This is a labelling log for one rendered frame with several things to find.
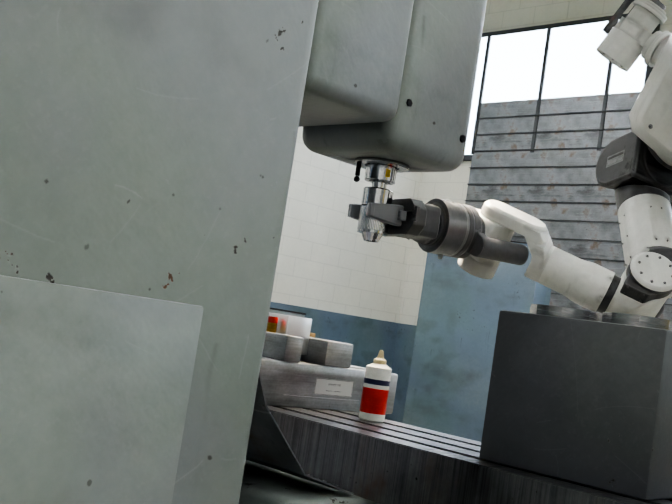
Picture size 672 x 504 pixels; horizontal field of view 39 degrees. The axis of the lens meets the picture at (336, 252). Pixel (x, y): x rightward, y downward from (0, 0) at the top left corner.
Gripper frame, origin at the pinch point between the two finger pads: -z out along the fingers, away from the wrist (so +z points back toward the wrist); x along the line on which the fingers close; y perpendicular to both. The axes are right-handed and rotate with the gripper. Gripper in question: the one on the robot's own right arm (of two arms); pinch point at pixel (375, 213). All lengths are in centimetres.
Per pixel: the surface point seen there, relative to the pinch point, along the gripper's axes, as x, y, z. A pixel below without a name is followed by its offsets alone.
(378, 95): 15.4, -13.6, -11.8
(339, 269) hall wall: -786, -40, 463
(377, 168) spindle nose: 1.6, -6.5, -1.7
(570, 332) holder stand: 41.1, 14.8, 3.1
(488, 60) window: -730, -302, 587
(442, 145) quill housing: 9.3, -10.7, 4.2
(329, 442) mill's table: 11.4, 33.7, -9.4
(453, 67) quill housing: 9.3, -22.6, 4.3
